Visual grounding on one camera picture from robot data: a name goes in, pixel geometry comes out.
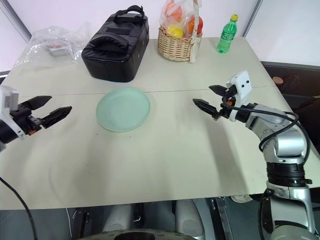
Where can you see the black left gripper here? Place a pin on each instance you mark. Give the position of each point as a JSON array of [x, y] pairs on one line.
[[26, 120]]

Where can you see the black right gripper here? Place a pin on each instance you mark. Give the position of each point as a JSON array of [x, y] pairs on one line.
[[227, 105]]

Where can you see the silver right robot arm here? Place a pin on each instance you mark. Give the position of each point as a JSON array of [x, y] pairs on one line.
[[287, 145]]

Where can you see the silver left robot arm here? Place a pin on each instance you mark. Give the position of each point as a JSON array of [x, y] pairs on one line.
[[4, 132]]

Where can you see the dark rounded robot base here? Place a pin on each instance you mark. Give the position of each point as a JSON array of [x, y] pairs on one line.
[[150, 235]]

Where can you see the orange round fruit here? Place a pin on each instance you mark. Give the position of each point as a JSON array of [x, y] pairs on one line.
[[193, 26]]

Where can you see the pale green round plate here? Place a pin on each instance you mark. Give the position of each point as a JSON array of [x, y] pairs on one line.
[[123, 109]]

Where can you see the yellow item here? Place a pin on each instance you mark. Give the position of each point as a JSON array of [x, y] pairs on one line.
[[175, 31]]

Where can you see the clear plastic fruit bag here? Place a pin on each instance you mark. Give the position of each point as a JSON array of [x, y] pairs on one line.
[[175, 15]]

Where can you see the pale orange peach fruit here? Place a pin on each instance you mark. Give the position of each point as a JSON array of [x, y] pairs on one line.
[[173, 10]]

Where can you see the small grey box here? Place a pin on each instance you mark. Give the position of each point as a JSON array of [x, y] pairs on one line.
[[58, 50]]

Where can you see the green plastic bottle yellow cap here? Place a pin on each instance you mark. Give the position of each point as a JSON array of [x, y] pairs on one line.
[[226, 37]]

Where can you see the woven wicker basket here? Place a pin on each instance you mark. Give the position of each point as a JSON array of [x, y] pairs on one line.
[[175, 47]]

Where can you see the brown round knob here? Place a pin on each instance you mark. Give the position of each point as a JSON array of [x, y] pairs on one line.
[[278, 80]]

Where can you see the crumpled clear plastic bag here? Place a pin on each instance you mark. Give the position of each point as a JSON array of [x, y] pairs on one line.
[[37, 40]]

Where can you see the black padded carry bag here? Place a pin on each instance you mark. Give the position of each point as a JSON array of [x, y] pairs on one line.
[[112, 55]]

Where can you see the dark furniture beside table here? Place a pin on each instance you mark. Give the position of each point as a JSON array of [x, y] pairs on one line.
[[297, 87]]

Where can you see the white robot leg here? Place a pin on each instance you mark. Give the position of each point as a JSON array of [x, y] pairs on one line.
[[187, 217]]

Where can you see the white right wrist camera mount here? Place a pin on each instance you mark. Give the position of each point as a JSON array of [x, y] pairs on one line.
[[242, 86]]

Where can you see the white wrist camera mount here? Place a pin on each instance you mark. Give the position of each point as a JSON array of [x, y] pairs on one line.
[[242, 86], [6, 98]]

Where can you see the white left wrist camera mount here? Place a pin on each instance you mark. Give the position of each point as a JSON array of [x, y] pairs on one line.
[[6, 98]]

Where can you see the grey metal frame post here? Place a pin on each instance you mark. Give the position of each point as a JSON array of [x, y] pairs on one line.
[[252, 17], [15, 18]]

